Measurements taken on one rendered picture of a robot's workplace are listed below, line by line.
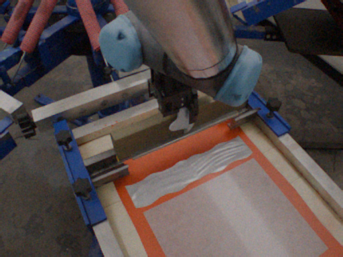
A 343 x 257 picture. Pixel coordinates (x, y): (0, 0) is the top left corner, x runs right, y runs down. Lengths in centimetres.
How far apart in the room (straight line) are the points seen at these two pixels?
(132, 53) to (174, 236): 46
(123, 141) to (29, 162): 158
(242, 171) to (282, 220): 17
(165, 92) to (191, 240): 34
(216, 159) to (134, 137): 27
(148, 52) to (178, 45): 14
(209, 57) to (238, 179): 54
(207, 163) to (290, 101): 180
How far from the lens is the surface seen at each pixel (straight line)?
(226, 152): 82
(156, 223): 72
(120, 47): 39
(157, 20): 22
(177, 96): 57
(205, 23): 24
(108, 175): 71
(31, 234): 190
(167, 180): 76
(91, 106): 87
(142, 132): 64
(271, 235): 74
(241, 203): 76
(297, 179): 84
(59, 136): 77
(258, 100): 93
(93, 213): 70
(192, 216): 72
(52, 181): 201
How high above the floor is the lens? 162
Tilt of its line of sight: 49 degrees down
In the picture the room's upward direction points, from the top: straight up
